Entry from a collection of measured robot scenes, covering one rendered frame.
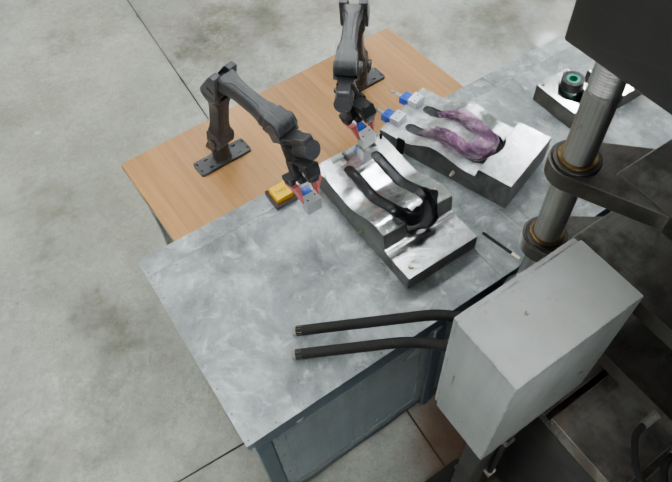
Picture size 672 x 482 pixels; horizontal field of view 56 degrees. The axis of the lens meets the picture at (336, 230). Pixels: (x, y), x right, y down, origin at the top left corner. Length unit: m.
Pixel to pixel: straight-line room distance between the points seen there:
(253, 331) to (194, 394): 0.89
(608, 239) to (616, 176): 0.26
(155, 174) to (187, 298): 0.52
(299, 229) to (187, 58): 2.14
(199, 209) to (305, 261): 0.42
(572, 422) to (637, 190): 0.77
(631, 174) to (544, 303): 0.30
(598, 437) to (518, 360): 0.77
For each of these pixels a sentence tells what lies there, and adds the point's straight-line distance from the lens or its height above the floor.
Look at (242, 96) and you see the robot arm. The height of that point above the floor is 1.23.
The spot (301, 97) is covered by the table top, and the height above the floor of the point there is 0.80.
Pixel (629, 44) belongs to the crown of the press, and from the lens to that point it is 1.02.
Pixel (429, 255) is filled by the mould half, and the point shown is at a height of 0.86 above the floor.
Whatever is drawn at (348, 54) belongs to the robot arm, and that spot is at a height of 1.21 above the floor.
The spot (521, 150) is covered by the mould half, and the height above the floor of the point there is 0.91.
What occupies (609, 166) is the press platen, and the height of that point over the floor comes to 1.54.
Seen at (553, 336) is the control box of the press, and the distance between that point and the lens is 1.15.
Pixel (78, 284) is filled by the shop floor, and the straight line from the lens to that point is 3.13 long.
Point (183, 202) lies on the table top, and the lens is 2.19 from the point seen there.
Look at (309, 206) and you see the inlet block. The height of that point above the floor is 0.95.
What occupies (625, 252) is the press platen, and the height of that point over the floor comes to 1.29.
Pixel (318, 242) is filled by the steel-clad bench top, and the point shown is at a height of 0.80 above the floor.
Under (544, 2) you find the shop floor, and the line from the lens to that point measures 4.37.
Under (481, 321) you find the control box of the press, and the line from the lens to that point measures 1.13.
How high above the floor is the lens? 2.46
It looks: 55 degrees down
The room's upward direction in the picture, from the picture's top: 4 degrees counter-clockwise
